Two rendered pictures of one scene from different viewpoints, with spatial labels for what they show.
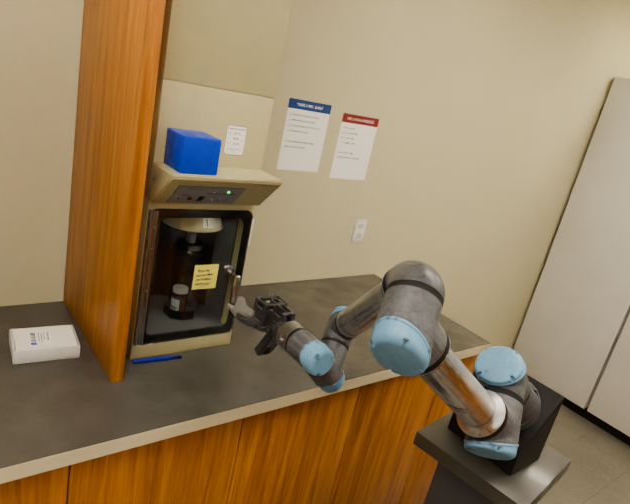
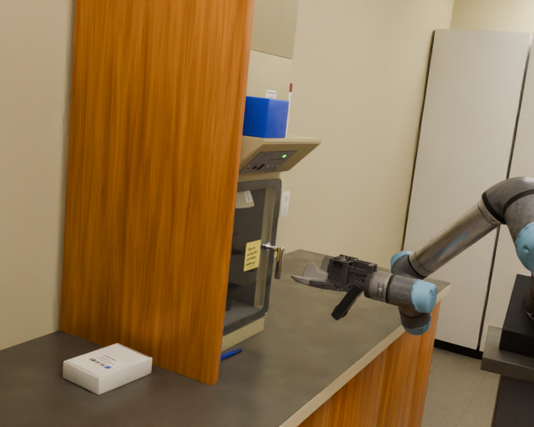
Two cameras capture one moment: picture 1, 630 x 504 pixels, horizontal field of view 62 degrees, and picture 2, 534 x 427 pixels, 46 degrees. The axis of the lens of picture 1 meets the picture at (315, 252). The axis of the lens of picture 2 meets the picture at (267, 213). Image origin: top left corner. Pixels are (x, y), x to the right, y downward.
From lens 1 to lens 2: 86 cm
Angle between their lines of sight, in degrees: 21
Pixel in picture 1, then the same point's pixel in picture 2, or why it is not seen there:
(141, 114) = (241, 79)
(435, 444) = (505, 362)
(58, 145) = (49, 140)
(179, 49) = not seen: hidden behind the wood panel
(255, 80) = (282, 41)
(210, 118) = (255, 83)
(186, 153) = (269, 116)
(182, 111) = not seen: hidden behind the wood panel
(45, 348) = (125, 368)
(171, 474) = not seen: outside the picture
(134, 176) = (234, 145)
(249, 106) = (278, 69)
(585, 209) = (435, 156)
